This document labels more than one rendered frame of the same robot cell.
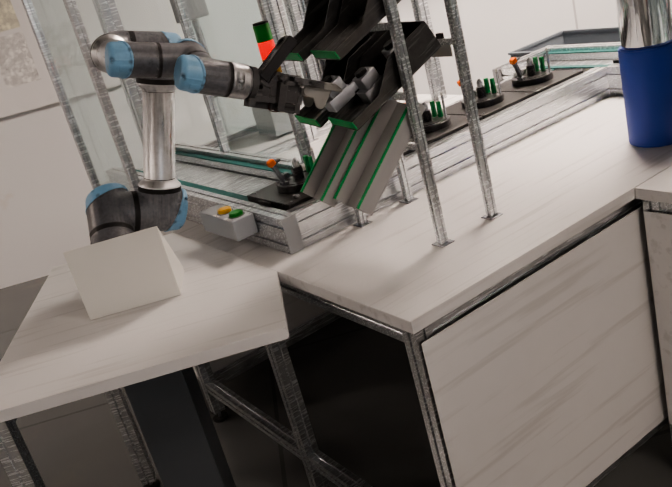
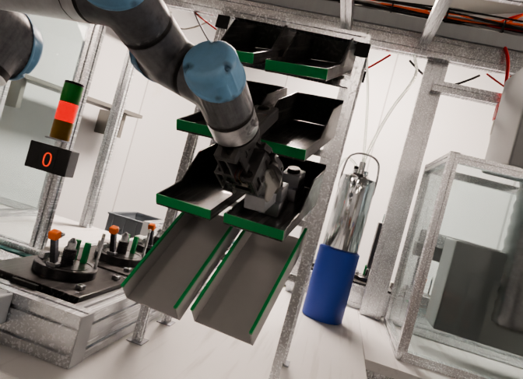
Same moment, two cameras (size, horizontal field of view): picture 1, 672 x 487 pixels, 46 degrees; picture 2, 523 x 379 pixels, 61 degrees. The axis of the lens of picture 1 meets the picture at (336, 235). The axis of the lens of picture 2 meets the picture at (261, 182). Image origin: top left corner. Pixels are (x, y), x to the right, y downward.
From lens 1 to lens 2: 1.39 m
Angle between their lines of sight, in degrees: 52
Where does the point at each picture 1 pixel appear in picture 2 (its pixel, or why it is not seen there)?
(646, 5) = (359, 225)
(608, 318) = not seen: outside the picture
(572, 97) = not seen: hidden behind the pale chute
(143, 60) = (155, 7)
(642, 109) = (331, 294)
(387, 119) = (247, 238)
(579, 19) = (115, 208)
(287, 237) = (76, 343)
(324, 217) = (110, 324)
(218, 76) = (247, 100)
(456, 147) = not seen: hidden behind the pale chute
